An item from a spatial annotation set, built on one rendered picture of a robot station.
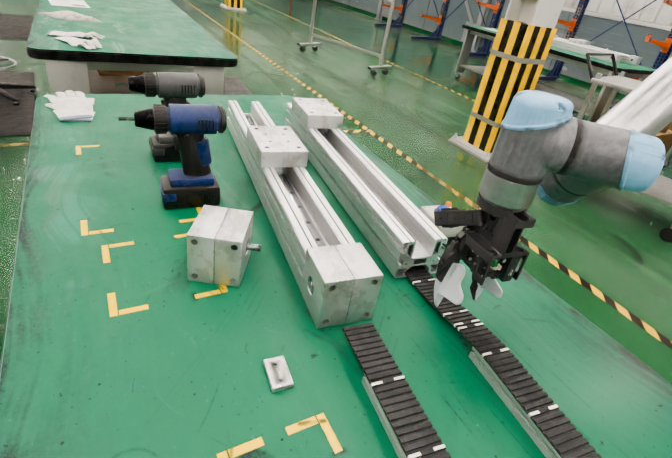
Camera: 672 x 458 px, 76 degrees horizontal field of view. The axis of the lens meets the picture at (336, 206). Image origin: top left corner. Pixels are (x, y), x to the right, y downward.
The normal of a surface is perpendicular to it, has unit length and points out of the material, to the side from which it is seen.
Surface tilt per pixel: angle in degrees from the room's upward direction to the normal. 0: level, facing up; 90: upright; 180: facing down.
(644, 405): 0
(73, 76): 90
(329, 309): 90
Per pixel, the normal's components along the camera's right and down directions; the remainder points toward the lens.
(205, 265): -0.02, 0.49
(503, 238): -0.92, 0.05
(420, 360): 0.15, -0.86
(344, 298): 0.36, 0.51
